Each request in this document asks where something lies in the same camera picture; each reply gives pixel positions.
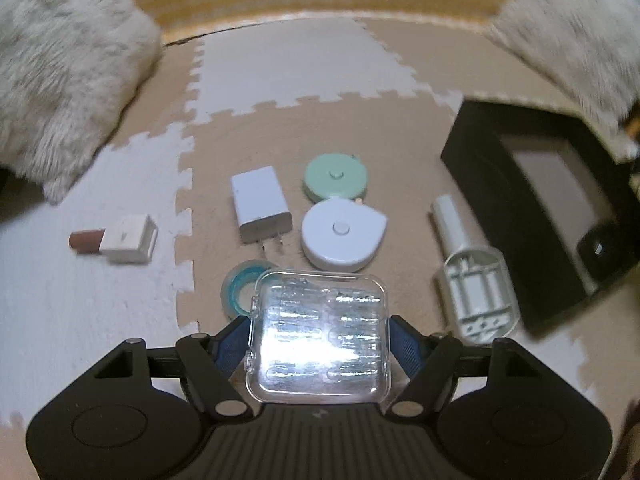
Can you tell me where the white device with compartment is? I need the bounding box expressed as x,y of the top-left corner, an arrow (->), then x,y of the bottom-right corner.
431,194 -> 522,346

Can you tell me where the clear plastic case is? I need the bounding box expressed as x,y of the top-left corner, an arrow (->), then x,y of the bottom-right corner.
245,269 -> 392,403

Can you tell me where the clear tape roll teal core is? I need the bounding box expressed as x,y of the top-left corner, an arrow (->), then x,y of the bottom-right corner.
221,260 -> 281,318

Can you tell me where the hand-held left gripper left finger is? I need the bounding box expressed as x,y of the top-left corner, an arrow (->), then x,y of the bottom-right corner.
92,316 -> 256,424

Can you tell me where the black rounded device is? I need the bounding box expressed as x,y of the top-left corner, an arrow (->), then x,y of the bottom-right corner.
576,222 -> 634,279

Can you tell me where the black cardboard box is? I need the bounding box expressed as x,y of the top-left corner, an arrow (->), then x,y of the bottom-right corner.
440,100 -> 640,334

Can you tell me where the beige white foam puzzle mat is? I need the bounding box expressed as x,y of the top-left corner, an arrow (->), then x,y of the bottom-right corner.
0,14 -> 640,480

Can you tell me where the white charger adapter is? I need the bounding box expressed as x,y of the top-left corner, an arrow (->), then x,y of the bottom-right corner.
230,165 -> 294,257

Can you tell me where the green round tape measure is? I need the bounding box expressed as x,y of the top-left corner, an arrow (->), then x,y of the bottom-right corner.
304,154 -> 372,204

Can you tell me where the brown lipstick with white cap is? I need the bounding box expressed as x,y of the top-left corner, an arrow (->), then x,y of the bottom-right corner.
69,214 -> 160,264

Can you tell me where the fluffy cream cushion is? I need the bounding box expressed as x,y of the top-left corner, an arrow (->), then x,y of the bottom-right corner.
487,0 -> 640,161
0,0 -> 164,205

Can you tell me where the white round tape measure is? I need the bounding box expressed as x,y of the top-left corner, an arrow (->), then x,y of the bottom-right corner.
301,197 -> 388,272

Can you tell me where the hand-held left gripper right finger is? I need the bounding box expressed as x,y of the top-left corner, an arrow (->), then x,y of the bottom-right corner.
385,314 -> 544,421

